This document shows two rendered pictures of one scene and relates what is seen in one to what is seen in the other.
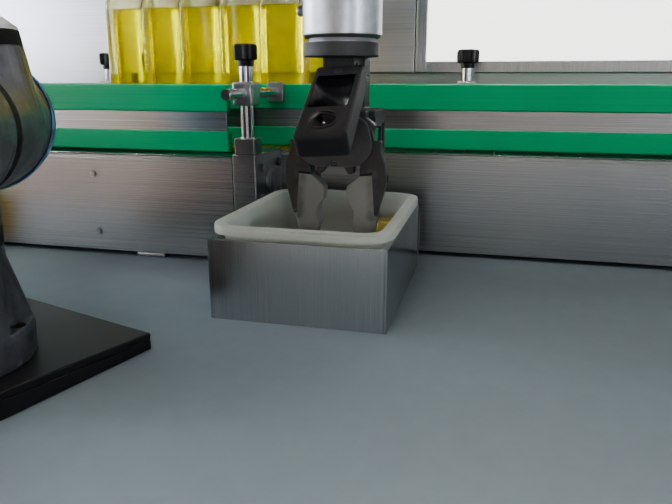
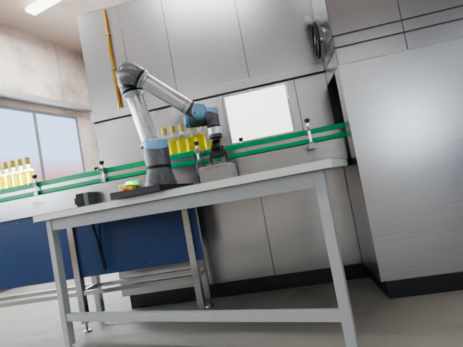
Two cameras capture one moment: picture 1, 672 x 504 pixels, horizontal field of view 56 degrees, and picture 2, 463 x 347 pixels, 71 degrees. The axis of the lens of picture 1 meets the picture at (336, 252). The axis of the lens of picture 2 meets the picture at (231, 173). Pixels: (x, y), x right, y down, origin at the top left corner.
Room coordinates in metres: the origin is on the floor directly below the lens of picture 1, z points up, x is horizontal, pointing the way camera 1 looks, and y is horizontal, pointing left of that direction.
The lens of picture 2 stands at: (-1.12, 0.13, 0.70)
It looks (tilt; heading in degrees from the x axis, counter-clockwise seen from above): 3 degrees up; 354
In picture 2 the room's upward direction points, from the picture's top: 10 degrees counter-clockwise
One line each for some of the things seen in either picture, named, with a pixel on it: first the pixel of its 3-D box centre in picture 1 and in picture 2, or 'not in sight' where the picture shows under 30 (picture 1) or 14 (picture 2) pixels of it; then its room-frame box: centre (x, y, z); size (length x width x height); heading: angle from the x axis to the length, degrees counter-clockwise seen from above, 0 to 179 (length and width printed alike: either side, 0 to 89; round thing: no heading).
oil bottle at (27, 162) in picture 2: not in sight; (29, 177); (1.20, 1.25, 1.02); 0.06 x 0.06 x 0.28; 76
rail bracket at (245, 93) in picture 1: (254, 99); (198, 152); (0.78, 0.10, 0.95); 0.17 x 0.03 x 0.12; 166
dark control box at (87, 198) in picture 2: not in sight; (85, 200); (0.89, 0.80, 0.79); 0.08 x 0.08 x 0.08; 76
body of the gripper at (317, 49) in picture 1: (343, 107); (218, 146); (0.64, -0.01, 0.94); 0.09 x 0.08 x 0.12; 166
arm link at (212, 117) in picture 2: not in sight; (211, 118); (0.63, 0.00, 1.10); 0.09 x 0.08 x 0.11; 100
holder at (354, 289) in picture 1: (331, 248); (220, 175); (0.69, 0.00, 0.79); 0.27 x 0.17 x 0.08; 166
